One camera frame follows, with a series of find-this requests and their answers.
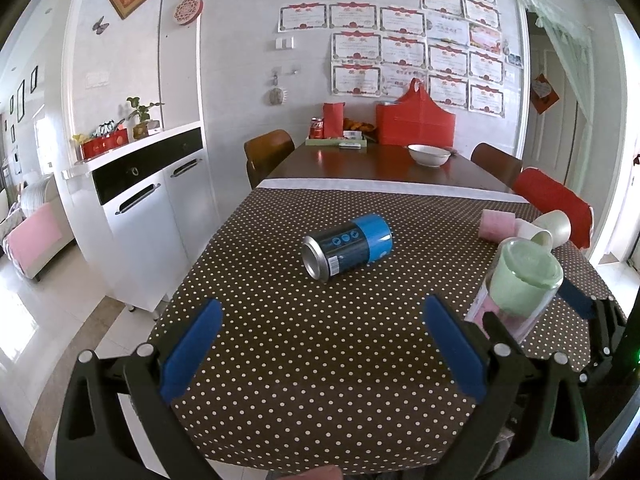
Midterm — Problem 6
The red door decoration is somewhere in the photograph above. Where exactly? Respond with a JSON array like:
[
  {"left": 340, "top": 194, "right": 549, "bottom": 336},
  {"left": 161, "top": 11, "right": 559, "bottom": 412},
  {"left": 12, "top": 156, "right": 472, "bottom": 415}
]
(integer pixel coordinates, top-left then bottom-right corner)
[{"left": 530, "top": 74, "right": 559, "bottom": 116}]

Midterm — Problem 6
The clear glass cup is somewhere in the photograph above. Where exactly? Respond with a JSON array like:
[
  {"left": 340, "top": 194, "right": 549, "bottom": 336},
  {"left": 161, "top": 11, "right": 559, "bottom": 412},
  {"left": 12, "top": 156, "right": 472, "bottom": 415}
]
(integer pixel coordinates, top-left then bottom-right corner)
[{"left": 464, "top": 236, "right": 565, "bottom": 347}]

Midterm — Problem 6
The white bowl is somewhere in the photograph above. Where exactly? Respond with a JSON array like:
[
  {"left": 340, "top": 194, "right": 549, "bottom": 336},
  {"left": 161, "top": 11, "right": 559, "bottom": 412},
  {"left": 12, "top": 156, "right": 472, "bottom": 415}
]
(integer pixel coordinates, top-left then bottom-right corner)
[{"left": 407, "top": 144, "right": 452, "bottom": 168}]

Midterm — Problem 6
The white sofa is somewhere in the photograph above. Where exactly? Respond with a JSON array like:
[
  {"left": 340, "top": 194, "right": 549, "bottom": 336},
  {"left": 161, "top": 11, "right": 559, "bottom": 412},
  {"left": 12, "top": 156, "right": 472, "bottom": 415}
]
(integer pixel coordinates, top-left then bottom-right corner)
[{"left": 2, "top": 172, "right": 78, "bottom": 281}]

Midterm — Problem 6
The brown polka dot tablecloth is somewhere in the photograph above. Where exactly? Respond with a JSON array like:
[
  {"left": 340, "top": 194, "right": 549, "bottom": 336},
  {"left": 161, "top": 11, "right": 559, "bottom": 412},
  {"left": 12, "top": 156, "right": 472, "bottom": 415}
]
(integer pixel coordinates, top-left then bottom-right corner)
[{"left": 145, "top": 177, "right": 628, "bottom": 480}]

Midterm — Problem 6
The group of wall certificates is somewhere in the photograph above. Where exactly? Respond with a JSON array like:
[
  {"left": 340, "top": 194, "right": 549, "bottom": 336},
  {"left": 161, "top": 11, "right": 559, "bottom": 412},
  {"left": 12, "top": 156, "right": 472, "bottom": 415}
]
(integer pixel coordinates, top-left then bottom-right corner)
[{"left": 277, "top": 0, "right": 506, "bottom": 118}]

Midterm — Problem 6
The brown wooden chair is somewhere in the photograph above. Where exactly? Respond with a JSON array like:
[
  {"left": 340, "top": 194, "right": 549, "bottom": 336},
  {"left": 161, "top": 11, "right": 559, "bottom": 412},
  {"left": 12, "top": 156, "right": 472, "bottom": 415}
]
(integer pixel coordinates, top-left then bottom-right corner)
[
  {"left": 470, "top": 142, "right": 524, "bottom": 189},
  {"left": 244, "top": 129, "right": 297, "bottom": 191}
]

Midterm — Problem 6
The white cabinet with black drawers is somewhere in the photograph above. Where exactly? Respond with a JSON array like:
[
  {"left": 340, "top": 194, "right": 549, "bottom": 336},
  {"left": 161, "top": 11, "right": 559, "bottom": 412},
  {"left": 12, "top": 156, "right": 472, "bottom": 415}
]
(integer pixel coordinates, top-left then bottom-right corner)
[{"left": 61, "top": 119, "right": 221, "bottom": 318}]

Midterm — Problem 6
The chair with red cover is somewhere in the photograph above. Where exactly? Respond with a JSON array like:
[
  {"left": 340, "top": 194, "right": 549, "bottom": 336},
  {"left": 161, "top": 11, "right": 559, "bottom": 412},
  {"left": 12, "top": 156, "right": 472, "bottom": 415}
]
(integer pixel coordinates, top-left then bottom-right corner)
[{"left": 512, "top": 167, "right": 594, "bottom": 250}]

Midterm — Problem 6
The potted green plant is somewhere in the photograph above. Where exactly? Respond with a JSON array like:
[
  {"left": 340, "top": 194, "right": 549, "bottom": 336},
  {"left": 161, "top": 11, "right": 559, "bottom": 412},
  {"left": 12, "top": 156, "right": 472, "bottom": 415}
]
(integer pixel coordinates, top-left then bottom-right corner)
[{"left": 125, "top": 96, "right": 166, "bottom": 141}]

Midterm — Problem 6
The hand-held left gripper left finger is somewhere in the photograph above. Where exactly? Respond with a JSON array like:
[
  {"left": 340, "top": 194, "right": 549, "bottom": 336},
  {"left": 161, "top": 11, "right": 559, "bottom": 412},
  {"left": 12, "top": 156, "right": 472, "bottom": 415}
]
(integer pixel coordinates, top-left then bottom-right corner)
[{"left": 55, "top": 298, "right": 224, "bottom": 480}]

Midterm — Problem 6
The blue black drink can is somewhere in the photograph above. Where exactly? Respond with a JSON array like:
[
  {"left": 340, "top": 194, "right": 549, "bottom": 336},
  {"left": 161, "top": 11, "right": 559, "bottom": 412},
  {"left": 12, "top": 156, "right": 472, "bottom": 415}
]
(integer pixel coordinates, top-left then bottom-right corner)
[{"left": 301, "top": 213, "right": 394, "bottom": 281}]

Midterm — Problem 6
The brown wooden dining table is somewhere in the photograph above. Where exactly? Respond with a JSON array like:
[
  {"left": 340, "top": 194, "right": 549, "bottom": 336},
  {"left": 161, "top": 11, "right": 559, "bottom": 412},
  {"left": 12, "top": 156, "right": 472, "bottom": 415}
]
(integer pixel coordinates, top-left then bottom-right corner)
[{"left": 255, "top": 139, "right": 516, "bottom": 193}]

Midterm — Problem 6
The pink cup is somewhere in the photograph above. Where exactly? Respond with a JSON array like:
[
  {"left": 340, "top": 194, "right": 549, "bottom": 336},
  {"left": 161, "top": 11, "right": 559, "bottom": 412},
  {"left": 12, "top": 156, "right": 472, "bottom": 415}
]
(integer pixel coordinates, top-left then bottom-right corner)
[{"left": 478, "top": 209, "right": 517, "bottom": 242}]

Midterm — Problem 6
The red planter box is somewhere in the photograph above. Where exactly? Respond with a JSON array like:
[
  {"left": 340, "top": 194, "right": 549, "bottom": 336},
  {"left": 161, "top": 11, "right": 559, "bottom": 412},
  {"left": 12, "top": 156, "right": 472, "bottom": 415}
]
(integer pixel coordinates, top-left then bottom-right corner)
[{"left": 80, "top": 127, "right": 130, "bottom": 160}]

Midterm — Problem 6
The red gift bag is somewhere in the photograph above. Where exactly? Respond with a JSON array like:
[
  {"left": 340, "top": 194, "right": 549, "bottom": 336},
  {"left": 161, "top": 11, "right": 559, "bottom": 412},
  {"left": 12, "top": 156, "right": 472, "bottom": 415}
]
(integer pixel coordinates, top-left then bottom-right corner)
[{"left": 375, "top": 77, "right": 457, "bottom": 148}]

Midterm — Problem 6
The white cup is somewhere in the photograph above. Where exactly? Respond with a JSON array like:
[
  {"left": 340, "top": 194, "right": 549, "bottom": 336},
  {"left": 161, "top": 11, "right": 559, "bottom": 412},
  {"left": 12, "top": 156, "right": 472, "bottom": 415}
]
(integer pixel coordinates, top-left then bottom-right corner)
[{"left": 515, "top": 218, "right": 553, "bottom": 251}]

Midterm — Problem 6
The cream cup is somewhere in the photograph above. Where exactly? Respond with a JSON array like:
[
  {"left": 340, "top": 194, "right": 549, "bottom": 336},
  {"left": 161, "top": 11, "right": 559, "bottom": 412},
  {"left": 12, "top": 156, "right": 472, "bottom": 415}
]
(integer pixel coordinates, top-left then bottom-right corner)
[{"left": 531, "top": 210, "right": 572, "bottom": 250}]

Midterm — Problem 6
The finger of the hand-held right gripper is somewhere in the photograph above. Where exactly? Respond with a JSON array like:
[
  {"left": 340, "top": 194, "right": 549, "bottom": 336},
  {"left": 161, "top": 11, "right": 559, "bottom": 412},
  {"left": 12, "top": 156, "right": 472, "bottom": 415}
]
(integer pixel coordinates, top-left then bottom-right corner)
[{"left": 557, "top": 280, "right": 628, "bottom": 361}]

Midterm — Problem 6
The green plastic cup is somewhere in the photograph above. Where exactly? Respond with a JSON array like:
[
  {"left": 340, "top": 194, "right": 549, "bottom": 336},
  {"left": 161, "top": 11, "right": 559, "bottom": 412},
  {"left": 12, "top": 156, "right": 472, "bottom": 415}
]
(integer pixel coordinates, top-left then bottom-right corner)
[{"left": 487, "top": 236, "right": 564, "bottom": 318}]

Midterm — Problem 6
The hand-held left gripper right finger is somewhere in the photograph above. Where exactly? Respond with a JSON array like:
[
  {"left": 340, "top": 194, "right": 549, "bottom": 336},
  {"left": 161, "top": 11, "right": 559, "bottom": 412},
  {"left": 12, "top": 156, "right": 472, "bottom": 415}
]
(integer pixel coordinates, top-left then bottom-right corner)
[{"left": 424, "top": 295, "right": 593, "bottom": 480}]

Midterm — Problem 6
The green tray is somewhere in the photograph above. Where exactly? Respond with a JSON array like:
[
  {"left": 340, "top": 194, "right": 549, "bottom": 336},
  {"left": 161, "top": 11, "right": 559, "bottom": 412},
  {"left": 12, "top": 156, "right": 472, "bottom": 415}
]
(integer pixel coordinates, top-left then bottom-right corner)
[{"left": 305, "top": 134, "right": 368, "bottom": 150}]

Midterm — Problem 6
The white door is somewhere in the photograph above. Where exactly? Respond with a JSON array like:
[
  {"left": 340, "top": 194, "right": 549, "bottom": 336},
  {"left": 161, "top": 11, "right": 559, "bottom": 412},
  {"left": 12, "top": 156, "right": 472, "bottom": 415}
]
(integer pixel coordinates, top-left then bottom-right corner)
[{"left": 527, "top": 45, "right": 581, "bottom": 186}]

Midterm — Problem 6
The pink cloth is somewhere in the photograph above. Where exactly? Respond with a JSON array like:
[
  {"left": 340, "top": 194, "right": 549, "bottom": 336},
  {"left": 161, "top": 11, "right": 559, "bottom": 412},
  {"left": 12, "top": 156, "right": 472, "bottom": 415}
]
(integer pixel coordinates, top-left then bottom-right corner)
[{"left": 5, "top": 203, "right": 63, "bottom": 271}]

